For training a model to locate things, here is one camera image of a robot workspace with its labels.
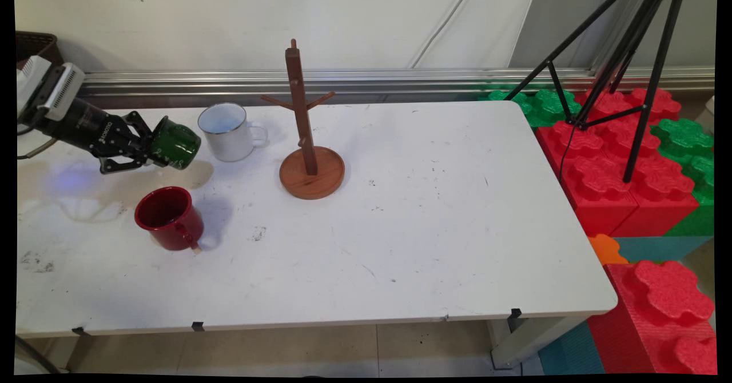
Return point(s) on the teal foam block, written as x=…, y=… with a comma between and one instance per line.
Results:
x=663, y=248
x=572, y=351

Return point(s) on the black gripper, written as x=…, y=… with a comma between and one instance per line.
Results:
x=91, y=130

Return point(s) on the brown woven basket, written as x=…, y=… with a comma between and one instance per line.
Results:
x=37, y=44

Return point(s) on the red foam building block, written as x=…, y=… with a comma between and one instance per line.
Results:
x=657, y=320

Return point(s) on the aluminium wall rail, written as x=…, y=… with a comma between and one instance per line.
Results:
x=400, y=80

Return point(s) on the orange foam piece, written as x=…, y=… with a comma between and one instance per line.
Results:
x=605, y=248

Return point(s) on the white table leg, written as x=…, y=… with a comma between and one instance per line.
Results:
x=532, y=340

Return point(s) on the white enamel mug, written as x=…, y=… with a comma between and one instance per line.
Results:
x=226, y=137

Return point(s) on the black camera tripod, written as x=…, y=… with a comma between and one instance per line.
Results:
x=646, y=80

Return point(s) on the black table edge clip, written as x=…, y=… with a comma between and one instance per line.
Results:
x=198, y=326
x=80, y=331
x=515, y=313

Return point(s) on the wooden mug tree stand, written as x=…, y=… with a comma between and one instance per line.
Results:
x=311, y=174

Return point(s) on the green enamel mug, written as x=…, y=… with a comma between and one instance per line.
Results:
x=180, y=143

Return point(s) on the red enamel mug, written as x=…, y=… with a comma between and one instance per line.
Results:
x=174, y=226

